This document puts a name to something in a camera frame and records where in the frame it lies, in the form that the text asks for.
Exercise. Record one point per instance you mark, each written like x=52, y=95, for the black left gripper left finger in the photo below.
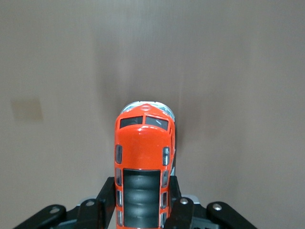
x=104, y=202

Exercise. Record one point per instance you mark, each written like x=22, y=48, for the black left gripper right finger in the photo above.
x=181, y=214

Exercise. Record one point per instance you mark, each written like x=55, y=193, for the orange toy bus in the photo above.
x=143, y=148

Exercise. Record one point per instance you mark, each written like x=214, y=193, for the small brown tape square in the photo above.
x=27, y=110

